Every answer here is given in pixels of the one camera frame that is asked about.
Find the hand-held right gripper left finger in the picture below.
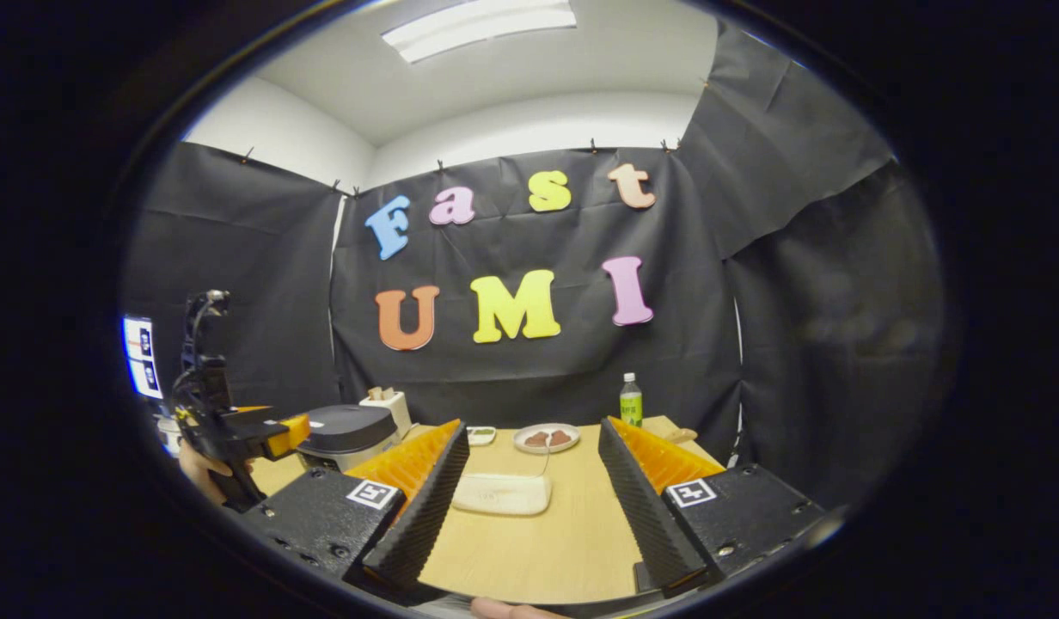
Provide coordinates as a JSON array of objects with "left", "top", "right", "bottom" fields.
[{"left": 242, "top": 420, "right": 470, "bottom": 594}]

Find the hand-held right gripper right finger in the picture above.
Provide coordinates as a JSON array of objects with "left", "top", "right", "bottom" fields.
[{"left": 598, "top": 416, "right": 827, "bottom": 598}]

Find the black and silver rice cooker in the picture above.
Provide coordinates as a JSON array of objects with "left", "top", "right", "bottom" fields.
[{"left": 296, "top": 404, "right": 401, "bottom": 474}]

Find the clear tray of rice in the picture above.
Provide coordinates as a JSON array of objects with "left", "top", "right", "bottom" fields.
[{"left": 450, "top": 473, "right": 554, "bottom": 517}]

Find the computer monitor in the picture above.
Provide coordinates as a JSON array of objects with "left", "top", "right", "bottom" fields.
[{"left": 121, "top": 316, "right": 165, "bottom": 401}]

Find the white toaster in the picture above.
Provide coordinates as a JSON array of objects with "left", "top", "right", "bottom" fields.
[{"left": 359, "top": 386, "right": 413, "bottom": 439}]

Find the green tea bottle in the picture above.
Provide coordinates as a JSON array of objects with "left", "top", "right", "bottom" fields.
[{"left": 619, "top": 372, "right": 644, "bottom": 428}]

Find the white round plate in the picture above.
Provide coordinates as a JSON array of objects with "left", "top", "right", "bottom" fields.
[{"left": 512, "top": 422, "right": 582, "bottom": 455}]

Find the black backdrop cloth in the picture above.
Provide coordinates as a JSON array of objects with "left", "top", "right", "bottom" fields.
[{"left": 121, "top": 21, "right": 943, "bottom": 508}]

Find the ceiling light panel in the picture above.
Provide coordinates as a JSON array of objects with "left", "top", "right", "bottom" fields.
[{"left": 381, "top": 0, "right": 578, "bottom": 64}]

